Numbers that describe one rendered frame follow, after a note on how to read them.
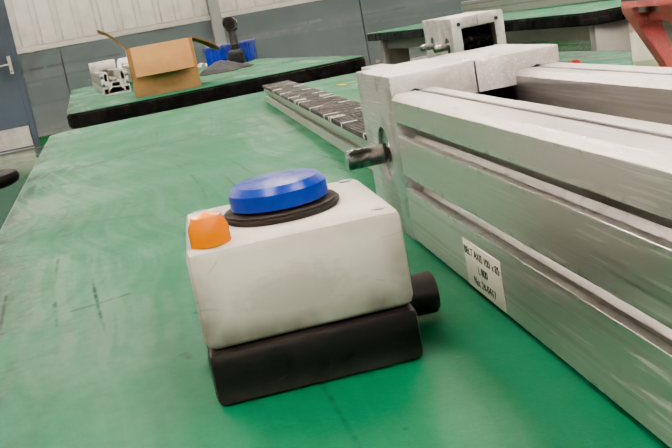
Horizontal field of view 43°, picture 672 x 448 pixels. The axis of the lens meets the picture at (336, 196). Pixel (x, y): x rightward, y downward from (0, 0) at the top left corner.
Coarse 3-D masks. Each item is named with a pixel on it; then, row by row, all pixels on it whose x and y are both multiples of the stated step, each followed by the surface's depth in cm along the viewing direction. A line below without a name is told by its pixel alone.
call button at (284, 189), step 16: (256, 176) 36; (272, 176) 35; (288, 176) 34; (304, 176) 34; (320, 176) 34; (240, 192) 33; (256, 192) 33; (272, 192) 33; (288, 192) 33; (304, 192) 33; (320, 192) 34; (240, 208) 33; (256, 208) 33; (272, 208) 33
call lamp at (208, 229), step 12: (192, 216) 31; (204, 216) 31; (216, 216) 31; (192, 228) 31; (204, 228) 31; (216, 228) 31; (228, 228) 31; (192, 240) 31; (204, 240) 31; (216, 240) 31; (228, 240) 31
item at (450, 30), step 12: (480, 12) 146; (492, 12) 143; (444, 24) 146; (456, 24) 145; (468, 24) 143; (480, 24) 147; (492, 24) 145; (444, 36) 148; (456, 36) 143; (468, 36) 145; (480, 36) 145; (492, 36) 146; (504, 36) 144; (444, 48) 147; (456, 48) 143; (468, 48) 145
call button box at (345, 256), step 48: (336, 192) 35; (240, 240) 31; (288, 240) 31; (336, 240) 31; (384, 240) 32; (192, 288) 31; (240, 288) 31; (288, 288) 31; (336, 288) 32; (384, 288) 32; (432, 288) 36; (240, 336) 31; (288, 336) 32; (336, 336) 32; (384, 336) 32; (240, 384) 32; (288, 384) 32
